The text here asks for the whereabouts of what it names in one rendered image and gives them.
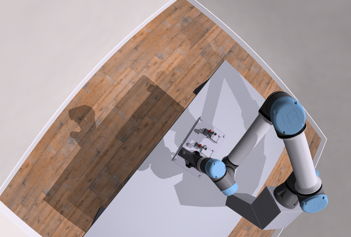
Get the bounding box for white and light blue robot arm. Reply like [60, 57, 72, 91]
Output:
[178, 91, 328, 213]

